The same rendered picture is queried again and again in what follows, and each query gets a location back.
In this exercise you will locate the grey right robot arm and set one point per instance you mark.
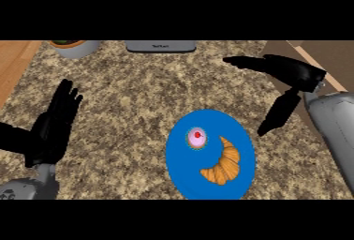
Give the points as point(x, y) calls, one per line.
point(334, 131)

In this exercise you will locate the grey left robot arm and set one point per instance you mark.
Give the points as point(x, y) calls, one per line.
point(35, 184)

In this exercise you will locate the golden brown croissant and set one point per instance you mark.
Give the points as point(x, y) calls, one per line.
point(227, 164)

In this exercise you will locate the pink cupcake with cherry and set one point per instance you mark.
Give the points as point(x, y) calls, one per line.
point(197, 138)

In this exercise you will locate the grey flat appliance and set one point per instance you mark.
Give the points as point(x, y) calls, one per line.
point(160, 46)

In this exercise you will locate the grey plant pot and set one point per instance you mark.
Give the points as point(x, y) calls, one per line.
point(76, 47)

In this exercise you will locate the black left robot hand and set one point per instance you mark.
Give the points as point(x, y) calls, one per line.
point(55, 125)

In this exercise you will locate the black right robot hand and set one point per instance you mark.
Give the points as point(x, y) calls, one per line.
point(286, 70)

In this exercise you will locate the blue oval plate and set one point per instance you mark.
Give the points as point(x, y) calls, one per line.
point(210, 154)

